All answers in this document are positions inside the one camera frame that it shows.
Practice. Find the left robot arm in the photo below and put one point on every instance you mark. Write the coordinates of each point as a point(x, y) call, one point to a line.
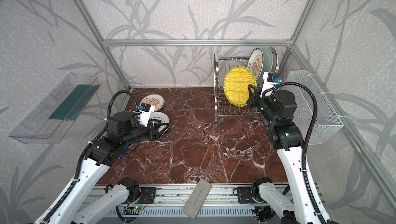
point(95, 160)

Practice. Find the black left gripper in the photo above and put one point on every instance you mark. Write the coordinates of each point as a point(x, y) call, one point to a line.
point(152, 130)

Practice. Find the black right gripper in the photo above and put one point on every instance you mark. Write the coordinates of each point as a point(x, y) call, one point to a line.
point(258, 100)

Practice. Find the blue handled tool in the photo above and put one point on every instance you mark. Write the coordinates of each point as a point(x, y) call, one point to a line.
point(124, 152)

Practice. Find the clear plastic wall shelf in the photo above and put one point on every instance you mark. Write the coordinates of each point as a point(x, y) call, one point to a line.
point(49, 122)

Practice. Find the grey sponge block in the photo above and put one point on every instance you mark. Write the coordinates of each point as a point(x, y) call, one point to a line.
point(197, 199)

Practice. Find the orange sunburst plate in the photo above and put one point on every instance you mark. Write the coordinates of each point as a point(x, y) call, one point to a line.
point(255, 62)
point(155, 100)

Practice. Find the white plate with green rim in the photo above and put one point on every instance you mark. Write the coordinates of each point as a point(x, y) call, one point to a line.
point(159, 117)

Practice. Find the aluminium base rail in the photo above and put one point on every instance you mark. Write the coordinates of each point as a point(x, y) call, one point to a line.
point(223, 199)

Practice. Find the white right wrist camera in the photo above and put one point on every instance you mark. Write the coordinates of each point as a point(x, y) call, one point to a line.
point(270, 81)

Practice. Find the dark green rimmed white plate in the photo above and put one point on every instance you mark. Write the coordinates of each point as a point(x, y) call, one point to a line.
point(275, 66)

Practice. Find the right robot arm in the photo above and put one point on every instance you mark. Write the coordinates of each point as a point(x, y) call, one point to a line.
point(290, 162)

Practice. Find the light green flower plate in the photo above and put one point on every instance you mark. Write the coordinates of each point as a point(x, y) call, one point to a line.
point(267, 64)

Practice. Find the yellow green woven plate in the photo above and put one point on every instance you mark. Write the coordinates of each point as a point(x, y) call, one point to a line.
point(236, 83)

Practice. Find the white wire basket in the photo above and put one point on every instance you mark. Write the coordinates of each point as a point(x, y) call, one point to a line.
point(327, 122)

